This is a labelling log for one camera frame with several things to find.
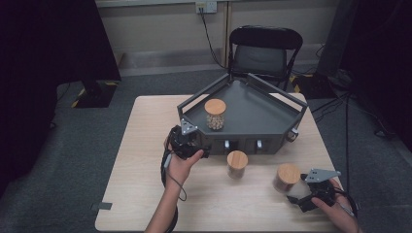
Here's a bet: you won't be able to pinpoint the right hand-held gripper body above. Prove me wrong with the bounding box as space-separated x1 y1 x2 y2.
300 168 342 208

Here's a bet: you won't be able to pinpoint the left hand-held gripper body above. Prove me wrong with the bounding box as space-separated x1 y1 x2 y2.
168 117 206 160

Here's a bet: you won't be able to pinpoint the glass jar with red-brown contents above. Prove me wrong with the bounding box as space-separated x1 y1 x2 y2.
272 163 302 195

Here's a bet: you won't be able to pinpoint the glass jar with brown nuts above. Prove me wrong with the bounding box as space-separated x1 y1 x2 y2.
225 150 250 181

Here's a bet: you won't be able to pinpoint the glass jar with pale nuts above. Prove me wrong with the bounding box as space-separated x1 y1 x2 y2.
203 98 227 132

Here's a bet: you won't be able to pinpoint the grey corner rack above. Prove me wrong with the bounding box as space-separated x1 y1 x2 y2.
177 72 309 156

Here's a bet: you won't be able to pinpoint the person's left hand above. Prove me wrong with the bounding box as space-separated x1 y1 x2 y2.
163 137 206 195

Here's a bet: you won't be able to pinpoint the person's right hand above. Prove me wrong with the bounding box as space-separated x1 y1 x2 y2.
309 179 359 233

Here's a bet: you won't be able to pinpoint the black stand base, yellow stripes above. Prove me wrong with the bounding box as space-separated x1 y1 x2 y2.
292 72 338 100
70 79 120 109

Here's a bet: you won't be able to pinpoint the grey tape piece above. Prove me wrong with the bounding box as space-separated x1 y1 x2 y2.
90 201 114 212

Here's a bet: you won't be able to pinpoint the black folding chair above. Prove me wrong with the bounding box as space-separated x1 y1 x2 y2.
227 24 304 92

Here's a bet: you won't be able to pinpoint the grey upright panel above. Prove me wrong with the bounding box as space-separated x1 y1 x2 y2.
315 0 361 78

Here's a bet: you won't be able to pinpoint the dark curtain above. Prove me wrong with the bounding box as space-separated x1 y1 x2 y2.
339 0 412 153
0 0 122 199

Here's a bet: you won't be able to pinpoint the right hand-held gripper cable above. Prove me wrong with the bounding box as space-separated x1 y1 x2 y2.
333 188 361 221

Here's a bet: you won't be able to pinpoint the hand-held gripper cable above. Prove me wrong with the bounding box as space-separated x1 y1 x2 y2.
160 150 189 233
333 188 361 221

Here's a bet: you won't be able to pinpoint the left hand-held gripper cable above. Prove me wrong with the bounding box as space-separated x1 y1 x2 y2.
160 150 189 233

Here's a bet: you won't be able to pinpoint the black power cable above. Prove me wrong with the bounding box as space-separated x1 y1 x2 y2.
198 7 229 70

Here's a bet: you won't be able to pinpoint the white wall socket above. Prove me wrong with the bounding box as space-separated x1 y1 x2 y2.
194 0 219 15

